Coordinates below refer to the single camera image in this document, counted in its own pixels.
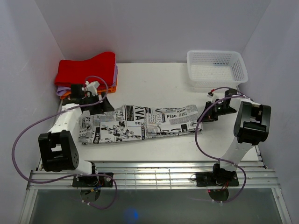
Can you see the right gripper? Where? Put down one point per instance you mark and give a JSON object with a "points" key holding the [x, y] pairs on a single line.
{"points": [[209, 116]]}

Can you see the white perforated plastic basket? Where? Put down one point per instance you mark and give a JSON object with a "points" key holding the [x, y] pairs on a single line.
{"points": [[211, 68]]}

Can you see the red folded trousers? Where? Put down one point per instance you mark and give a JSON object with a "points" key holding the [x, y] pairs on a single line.
{"points": [[75, 72]]}

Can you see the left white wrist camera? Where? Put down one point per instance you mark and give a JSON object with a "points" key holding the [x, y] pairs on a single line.
{"points": [[92, 87]]}

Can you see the orange folded trousers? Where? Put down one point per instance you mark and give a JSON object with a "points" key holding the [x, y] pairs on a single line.
{"points": [[64, 92]]}

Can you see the aluminium frame rails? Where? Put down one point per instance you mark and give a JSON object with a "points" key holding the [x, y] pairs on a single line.
{"points": [[168, 163]]}

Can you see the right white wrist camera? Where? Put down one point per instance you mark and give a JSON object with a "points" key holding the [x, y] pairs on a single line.
{"points": [[213, 97]]}

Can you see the newspaper print trousers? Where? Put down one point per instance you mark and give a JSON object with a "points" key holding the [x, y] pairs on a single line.
{"points": [[132, 122]]}

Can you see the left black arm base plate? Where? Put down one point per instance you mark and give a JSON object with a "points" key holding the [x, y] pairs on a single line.
{"points": [[92, 182]]}

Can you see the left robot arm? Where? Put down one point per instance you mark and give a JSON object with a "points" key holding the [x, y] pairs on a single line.
{"points": [[57, 147]]}

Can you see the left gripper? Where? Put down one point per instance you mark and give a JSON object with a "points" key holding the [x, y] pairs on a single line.
{"points": [[105, 107]]}

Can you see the lilac folded trousers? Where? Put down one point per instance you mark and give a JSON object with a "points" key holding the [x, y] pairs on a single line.
{"points": [[115, 76]]}

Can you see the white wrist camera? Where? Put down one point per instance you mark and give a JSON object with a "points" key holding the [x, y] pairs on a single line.
{"points": [[213, 97], [92, 87]]}

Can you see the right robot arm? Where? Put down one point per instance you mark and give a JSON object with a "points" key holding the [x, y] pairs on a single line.
{"points": [[251, 127]]}

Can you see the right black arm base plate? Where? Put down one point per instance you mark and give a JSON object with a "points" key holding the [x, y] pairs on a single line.
{"points": [[213, 179]]}

